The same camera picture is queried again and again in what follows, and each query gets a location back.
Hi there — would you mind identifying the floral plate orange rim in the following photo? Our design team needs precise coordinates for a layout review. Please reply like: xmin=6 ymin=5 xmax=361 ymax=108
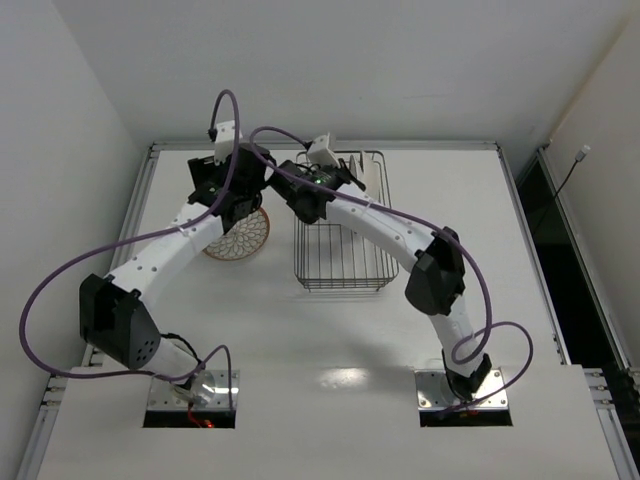
xmin=360 ymin=151 xmax=382 ymax=200
xmin=204 ymin=207 xmax=271 ymax=261

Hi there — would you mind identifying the sunburst plate with glass rim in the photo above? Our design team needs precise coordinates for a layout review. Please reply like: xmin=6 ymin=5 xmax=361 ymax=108
xmin=347 ymin=154 xmax=361 ymax=187

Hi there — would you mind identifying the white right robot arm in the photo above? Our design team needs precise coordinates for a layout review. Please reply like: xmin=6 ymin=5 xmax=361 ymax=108
xmin=268 ymin=160 xmax=491 ymax=401

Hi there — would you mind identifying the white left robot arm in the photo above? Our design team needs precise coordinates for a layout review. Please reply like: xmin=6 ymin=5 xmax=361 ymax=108
xmin=79 ymin=143 xmax=266 ymax=385

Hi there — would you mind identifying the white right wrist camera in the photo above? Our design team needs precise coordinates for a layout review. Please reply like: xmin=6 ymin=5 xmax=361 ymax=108
xmin=306 ymin=132 xmax=339 ymax=166

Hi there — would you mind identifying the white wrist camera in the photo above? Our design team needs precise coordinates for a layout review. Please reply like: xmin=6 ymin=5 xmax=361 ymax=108
xmin=306 ymin=132 xmax=339 ymax=166
xmin=208 ymin=120 xmax=243 ymax=165

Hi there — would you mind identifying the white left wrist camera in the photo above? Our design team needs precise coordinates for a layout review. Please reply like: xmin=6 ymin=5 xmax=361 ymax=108
xmin=208 ymin=120 xmax=243 ymax=165

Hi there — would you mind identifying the metal wire dish rack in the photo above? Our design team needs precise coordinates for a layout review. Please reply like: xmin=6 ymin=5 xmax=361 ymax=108
xmin=291 ymin=149 xmax=400 ymax=293

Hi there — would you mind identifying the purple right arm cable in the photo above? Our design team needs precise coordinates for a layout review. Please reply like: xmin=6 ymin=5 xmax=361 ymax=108
xmin=248 ymin=125 xmax=534 ymax=414

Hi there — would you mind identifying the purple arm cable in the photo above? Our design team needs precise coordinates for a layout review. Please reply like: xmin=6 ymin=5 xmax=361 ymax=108
xmin=248 ymin=125 xmax=534 ymax=414
xmin=18 ymin=89 xmax=244 ymax=386

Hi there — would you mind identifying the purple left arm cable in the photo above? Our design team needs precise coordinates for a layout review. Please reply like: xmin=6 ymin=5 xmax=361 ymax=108
xmin=18 ymin=89 xmax=244 ymax=386

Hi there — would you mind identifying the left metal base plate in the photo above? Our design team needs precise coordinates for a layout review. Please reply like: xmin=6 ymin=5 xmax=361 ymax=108
xmin=147 ymin=370 xmax=240 ymax=413

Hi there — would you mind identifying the metal base plate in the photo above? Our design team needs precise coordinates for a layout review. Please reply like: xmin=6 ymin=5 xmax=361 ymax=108
xmin=414 ymin=368 xmax=509 ymax=412
xmin=147 ymin=370 xmax=240 ymax=413

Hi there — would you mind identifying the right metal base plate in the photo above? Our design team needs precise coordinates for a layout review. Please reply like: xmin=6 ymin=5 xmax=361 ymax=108
xmin=414 ymin=368 xmax=509 ymax=412

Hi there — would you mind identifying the black wall cable white plug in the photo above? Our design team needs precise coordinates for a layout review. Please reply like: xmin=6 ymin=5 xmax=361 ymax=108
xmin=532 ymin=145 xmax=591 ymax=236

